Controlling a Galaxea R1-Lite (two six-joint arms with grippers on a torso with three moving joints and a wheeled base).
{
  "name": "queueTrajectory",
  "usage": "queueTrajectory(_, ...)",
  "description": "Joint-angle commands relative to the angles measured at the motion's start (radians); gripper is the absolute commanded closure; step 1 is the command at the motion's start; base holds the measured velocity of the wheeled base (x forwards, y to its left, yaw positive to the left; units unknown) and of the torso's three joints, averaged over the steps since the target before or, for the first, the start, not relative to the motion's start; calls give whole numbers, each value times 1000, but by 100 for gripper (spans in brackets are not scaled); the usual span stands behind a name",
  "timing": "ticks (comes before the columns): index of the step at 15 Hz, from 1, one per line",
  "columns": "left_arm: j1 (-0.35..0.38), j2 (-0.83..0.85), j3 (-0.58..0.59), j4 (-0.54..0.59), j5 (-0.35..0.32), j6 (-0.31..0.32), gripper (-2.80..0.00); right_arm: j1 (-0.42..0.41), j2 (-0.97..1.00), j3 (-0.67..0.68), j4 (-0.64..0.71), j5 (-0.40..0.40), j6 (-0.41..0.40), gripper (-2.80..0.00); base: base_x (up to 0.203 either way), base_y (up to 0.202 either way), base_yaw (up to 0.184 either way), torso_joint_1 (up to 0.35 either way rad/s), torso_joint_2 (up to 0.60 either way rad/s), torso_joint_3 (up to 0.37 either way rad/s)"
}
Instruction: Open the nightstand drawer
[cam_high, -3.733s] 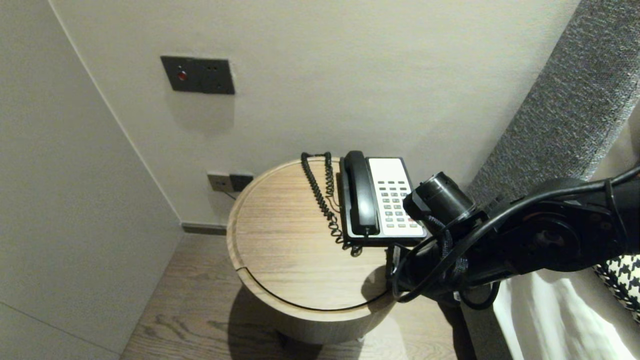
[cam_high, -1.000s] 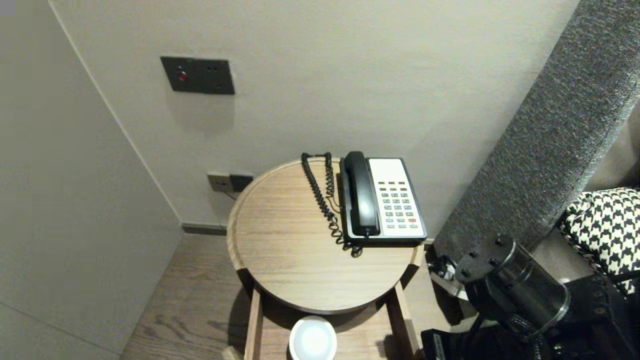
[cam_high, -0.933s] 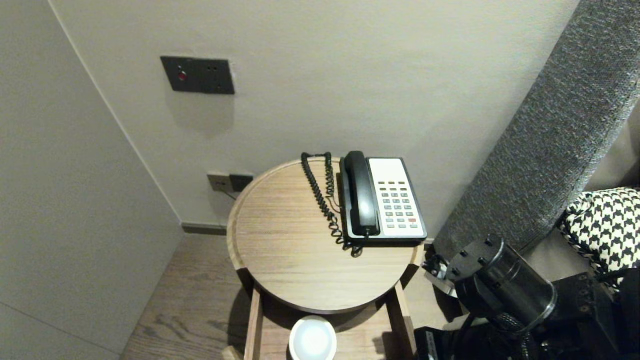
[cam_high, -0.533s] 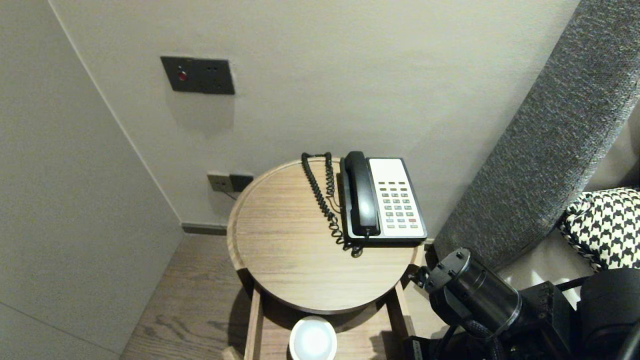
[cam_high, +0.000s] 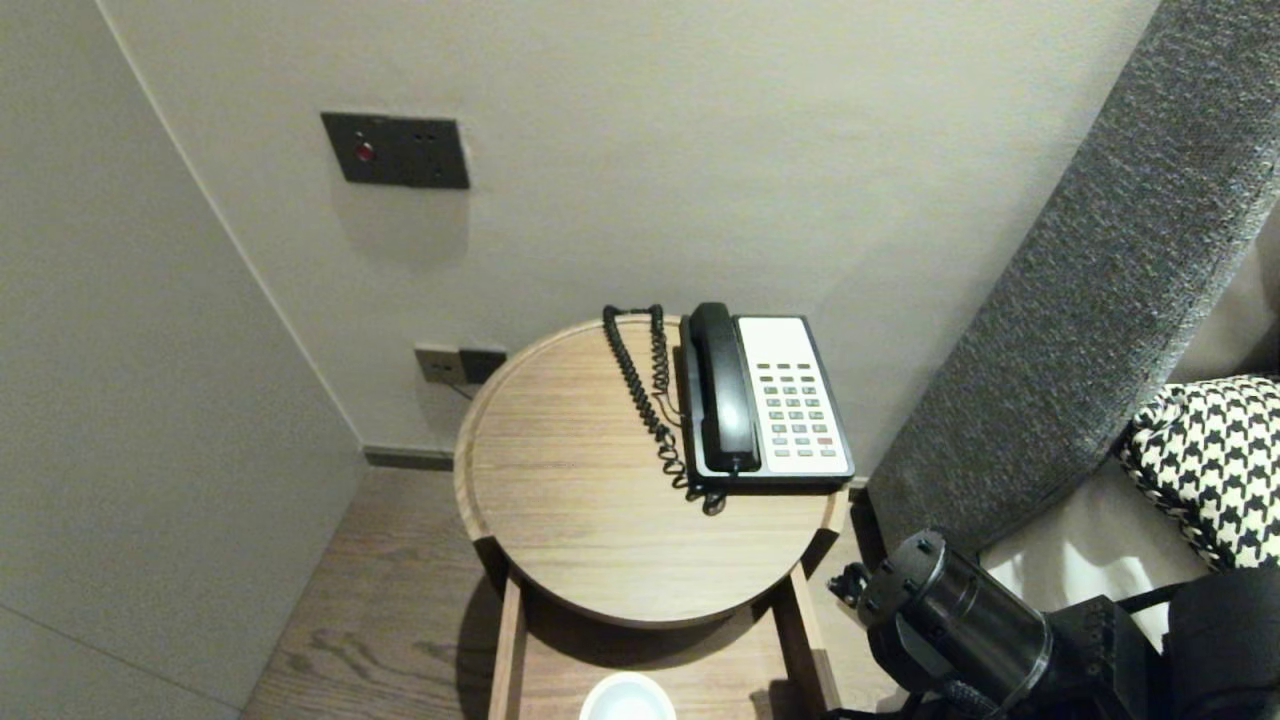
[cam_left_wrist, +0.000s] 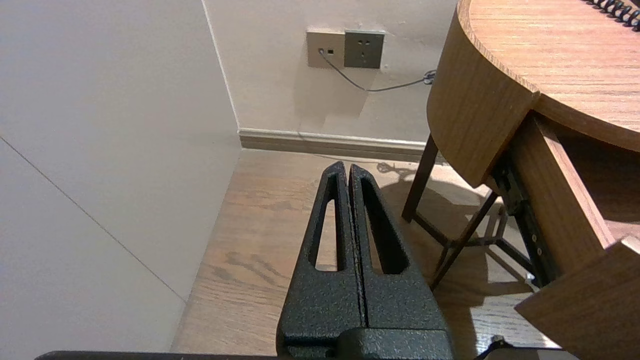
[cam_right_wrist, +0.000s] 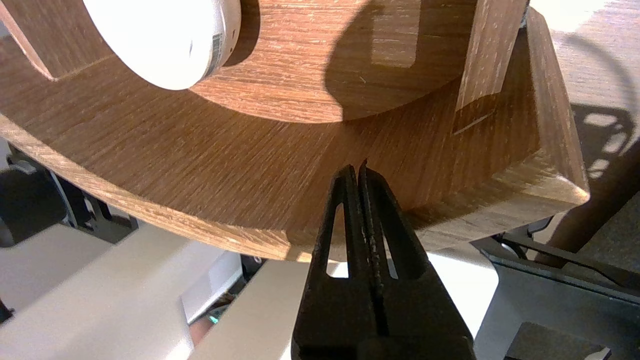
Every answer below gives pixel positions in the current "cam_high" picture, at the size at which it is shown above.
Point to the black wall socket plate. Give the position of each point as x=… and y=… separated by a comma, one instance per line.
x=485, y=364

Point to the dark skirting board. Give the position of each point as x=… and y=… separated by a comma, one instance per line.
x=405, y=459

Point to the black and white desk telephone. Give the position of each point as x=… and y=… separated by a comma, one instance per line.
x=792, y=400

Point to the black white houndstooth pillow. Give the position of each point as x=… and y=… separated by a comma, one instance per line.
x=1210, y=470

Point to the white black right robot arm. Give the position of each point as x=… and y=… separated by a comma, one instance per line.
x=960, y=610

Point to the beige wall socket plate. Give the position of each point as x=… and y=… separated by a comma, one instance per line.
x=438, y=364

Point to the curved wooden nightstand drawer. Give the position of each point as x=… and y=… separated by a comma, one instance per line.
x=650, y=680

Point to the black telephone handset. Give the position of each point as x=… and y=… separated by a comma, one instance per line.
x=722, y=390

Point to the beige bed duvet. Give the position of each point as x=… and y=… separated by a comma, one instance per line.
x=1080, y=560

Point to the dark wall switch panel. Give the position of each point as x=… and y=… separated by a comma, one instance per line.
x=395, y=150

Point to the grey fabric headboard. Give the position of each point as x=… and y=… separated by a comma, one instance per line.
x=1080, y=300

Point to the round wooden nightstand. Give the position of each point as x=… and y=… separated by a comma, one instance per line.
x=580, y=450

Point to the white round puck device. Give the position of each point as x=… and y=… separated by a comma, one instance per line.
x=628, y=702

